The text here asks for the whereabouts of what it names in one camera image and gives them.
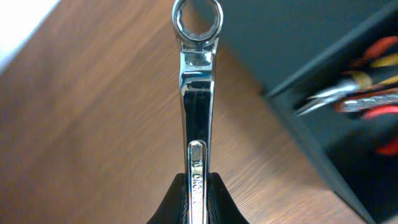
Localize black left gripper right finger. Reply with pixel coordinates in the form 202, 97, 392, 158
208, 172, 249, 224

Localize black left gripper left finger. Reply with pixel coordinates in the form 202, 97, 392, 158
147, 173, 187, 224

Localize orange black needle nose pliers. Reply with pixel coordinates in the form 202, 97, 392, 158
294, 35, 398, 116

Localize orange socket bit rail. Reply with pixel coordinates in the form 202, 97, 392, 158
334, 93, 397, 113

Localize red handled small pliers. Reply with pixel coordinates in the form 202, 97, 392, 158
362, 105, 397, 157

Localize silver double ring wrench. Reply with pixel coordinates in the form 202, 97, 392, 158
172, 0, 224, 224

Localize yellow black stubby screwdriver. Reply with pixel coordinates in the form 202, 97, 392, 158
307, 52, 398, 100

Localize black open box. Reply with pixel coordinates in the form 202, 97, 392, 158
221, 0, 397, 223

